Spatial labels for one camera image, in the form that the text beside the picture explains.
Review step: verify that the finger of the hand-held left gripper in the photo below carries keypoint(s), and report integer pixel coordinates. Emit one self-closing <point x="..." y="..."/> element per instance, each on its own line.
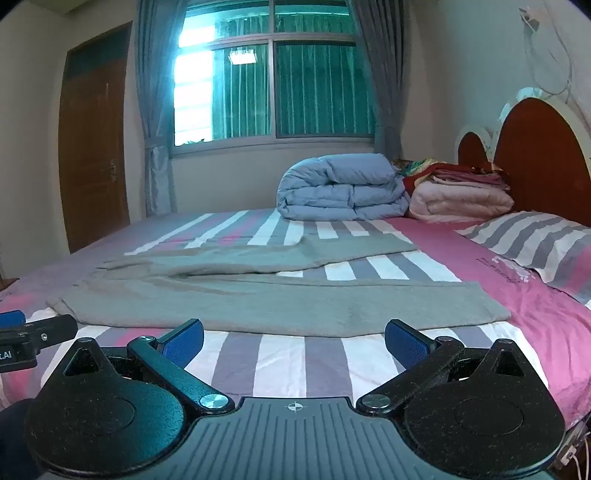
<point x="11" y="318"/>
<point x="51" y="330"/>

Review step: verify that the folded red blanket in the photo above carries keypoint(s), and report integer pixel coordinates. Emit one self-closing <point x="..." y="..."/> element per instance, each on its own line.
<point x="443" y="175"/>

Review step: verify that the dark clothing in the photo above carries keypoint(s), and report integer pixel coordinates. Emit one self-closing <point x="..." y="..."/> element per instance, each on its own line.
<point x="14" y="438"/>

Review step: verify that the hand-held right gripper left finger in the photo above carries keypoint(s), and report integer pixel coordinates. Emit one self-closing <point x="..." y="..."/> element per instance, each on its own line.
<point x="184" y="344"/>

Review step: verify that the brown wooden door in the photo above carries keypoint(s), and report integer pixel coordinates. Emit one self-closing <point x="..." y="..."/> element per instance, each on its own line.
<point x="92" y="147"/>

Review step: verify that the colourful patterned cloth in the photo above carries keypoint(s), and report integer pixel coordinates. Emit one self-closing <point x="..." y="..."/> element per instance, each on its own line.
<point x="413" y="165"/>

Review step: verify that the striped pillow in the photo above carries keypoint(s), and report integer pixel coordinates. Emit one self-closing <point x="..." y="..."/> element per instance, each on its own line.
<point x="545" y="244"/>

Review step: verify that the grey curtain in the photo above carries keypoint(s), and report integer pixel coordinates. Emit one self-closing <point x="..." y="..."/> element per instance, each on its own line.
<point x="157" y="115"/>
<point x="383" y="83"/>

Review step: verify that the red wooden headboard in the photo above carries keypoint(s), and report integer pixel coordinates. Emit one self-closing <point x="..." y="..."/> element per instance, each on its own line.
<point x="540" y="157"/>

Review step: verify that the window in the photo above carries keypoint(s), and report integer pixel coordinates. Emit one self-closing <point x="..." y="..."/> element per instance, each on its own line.
<point x="318" y="87"/>

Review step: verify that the folded blue quilt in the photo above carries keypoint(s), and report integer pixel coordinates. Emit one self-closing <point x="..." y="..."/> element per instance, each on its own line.
<point x="341" y="189"/>

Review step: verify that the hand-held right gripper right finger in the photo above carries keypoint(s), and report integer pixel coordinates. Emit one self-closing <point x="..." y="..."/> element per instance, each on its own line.
<point x="406" y="344"/>

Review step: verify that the striped bed sheet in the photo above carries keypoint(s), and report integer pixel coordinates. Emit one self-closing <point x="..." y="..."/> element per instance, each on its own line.
<point x="508" y="314"/>

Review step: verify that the grey-green towel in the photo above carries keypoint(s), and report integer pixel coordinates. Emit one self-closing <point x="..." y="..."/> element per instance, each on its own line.
<point x="277" y="300"/>

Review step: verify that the folded pink quilt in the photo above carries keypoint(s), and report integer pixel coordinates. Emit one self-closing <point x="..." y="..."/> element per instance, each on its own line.
<point x="461" y="203"/>

